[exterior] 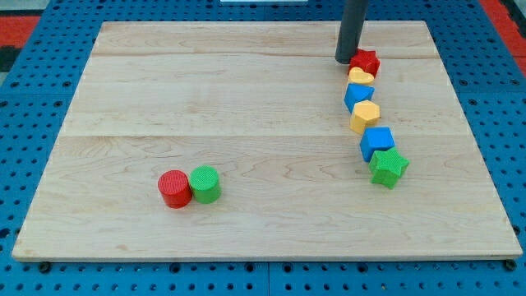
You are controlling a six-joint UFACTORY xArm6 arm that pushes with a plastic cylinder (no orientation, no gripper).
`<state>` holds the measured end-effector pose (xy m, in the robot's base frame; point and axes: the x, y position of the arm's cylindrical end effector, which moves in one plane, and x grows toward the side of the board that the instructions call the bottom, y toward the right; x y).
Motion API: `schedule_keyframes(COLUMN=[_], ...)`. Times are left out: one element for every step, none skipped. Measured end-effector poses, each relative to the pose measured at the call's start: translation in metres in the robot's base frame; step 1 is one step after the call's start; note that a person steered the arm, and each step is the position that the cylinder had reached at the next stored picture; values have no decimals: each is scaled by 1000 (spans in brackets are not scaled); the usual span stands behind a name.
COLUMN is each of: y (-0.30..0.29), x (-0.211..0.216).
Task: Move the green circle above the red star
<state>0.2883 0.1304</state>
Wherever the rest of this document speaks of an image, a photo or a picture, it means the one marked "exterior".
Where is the green star block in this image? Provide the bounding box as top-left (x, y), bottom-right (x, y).
top-left (368, 147), bottom-right (410, 189)

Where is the red star block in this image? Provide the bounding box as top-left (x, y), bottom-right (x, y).
top-left (348, 49), bottom-right (381, 77)

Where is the green cylinder block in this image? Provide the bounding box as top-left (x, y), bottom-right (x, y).
top-left (189, 165), bottom-right (221, 204)

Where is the red cylinder block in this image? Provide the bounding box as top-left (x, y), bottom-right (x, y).
top-left (158, 170), bottom-right (192, 209)

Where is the blue triangle block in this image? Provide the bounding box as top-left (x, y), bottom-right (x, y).
top-left (344, 83), bottom-right (375, 113)

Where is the yellow hexagon block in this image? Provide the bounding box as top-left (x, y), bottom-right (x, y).
top-left (349, 100), bottom-right (381, 134)

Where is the blue cube block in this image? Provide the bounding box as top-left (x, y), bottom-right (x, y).
top-left (359, 127), bottom-right (395, 162)

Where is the yellow heart block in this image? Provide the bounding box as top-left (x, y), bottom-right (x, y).
top-left (348, 67), bottom-right (375, 86)

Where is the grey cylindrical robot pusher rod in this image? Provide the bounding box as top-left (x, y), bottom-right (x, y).
top-left (335, 0), bottom-right (369, 64)

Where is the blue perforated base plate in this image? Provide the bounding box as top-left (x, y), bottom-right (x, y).
top-left (1, 1), bottom-right (525, 295)

